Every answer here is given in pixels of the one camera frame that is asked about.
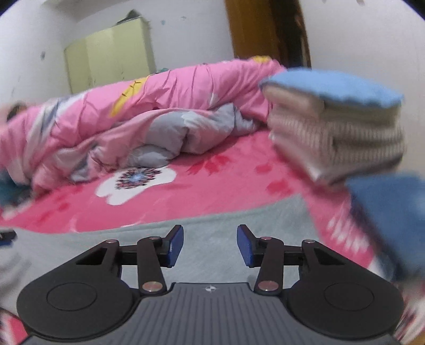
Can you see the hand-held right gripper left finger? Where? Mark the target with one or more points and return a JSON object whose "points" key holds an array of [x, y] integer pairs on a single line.
{"points": [[176, 243]]}

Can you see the beige folded cloth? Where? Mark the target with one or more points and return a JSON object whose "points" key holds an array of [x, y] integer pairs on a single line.
{"points": [[292, 98]]}

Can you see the pink checked folded cloth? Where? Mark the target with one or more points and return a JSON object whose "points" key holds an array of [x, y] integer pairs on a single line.
{"points": [[338, 136]]}

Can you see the pale green wardrobe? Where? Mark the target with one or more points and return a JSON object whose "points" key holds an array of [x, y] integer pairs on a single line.
{"points": [[109, 53]]}

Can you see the pink floral bed sheet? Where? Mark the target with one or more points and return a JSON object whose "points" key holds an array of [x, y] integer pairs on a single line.
{"points": [[232, 182]]}

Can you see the wooden door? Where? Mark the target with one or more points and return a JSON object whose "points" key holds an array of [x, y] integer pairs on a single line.
{"points": [[265, 30]]}

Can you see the blue folded garment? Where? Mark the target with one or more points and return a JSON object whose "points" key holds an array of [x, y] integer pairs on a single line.
{"points": [[388, 215]]}

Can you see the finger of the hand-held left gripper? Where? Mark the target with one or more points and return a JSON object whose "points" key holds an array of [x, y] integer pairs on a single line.
{"points": [[6, 236]]}

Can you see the grey hoodie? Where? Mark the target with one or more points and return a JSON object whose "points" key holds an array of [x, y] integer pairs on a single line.
{"points": [[206, 225]]}

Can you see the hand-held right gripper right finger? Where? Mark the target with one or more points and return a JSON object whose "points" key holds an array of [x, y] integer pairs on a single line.
{"points": [[244, 245]]}

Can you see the pink floral duvet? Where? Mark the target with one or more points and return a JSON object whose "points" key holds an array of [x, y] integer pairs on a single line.
{"points": [[166, 96]]}

